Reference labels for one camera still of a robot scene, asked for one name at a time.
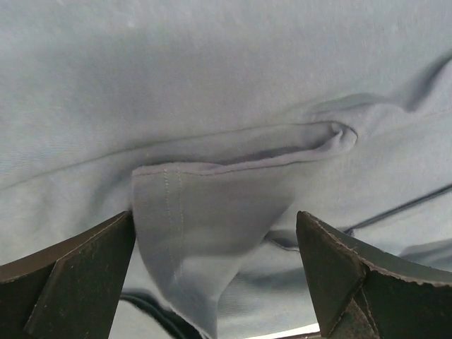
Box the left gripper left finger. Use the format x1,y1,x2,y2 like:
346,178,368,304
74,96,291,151
1,211,136,339

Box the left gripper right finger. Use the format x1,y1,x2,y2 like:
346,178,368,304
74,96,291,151
296,211,451,338

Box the slate blue t shirt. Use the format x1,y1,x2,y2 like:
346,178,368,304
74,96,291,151
1,1,451,338

